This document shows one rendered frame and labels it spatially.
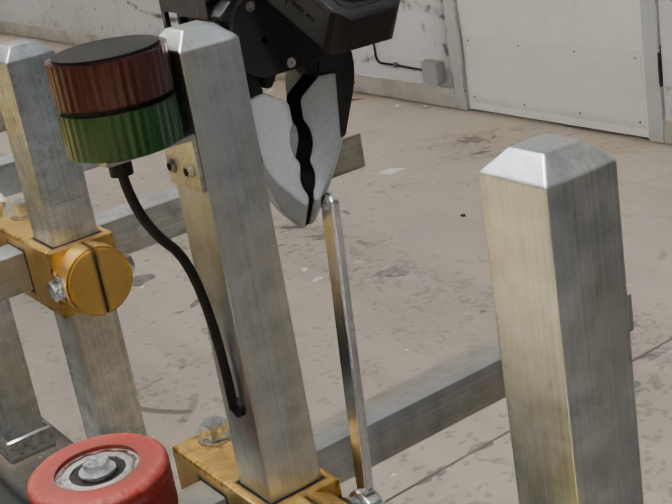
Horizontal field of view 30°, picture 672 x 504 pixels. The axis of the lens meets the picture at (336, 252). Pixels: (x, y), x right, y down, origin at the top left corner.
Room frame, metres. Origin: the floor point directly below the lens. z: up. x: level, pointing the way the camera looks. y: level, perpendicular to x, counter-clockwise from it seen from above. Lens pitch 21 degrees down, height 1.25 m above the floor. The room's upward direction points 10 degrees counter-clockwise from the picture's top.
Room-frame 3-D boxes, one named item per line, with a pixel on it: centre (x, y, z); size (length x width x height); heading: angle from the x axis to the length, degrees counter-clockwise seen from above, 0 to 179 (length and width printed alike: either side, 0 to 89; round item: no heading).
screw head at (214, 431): (0.70, 0.09, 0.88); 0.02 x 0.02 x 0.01
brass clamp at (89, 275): (0.87, 0.20, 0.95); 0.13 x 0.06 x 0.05; 32
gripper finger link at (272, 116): (0.73, 0.04, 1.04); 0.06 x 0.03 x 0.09; 32
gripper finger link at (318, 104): (0.75, 0.01, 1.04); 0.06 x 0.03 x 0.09; 32
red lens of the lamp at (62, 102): (0.61, 0.09, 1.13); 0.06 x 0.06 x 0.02
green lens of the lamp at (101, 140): (0.61, 0.09, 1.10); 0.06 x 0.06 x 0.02
